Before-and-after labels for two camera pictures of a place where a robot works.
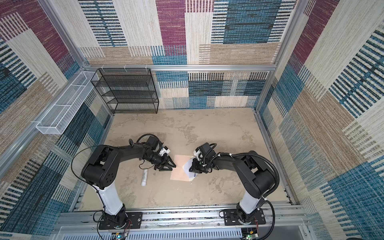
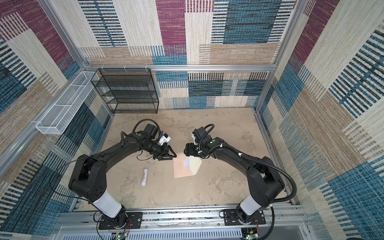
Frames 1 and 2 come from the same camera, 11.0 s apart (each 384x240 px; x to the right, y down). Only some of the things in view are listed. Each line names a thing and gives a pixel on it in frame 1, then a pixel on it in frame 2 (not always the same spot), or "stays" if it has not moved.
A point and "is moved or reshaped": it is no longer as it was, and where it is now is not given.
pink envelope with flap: (178, 172) is moved or reshaped
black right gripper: (194, 167) -> (189, 149)
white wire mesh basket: (57, 120) stays
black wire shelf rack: (129, 90) stays
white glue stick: (144, 177) stays
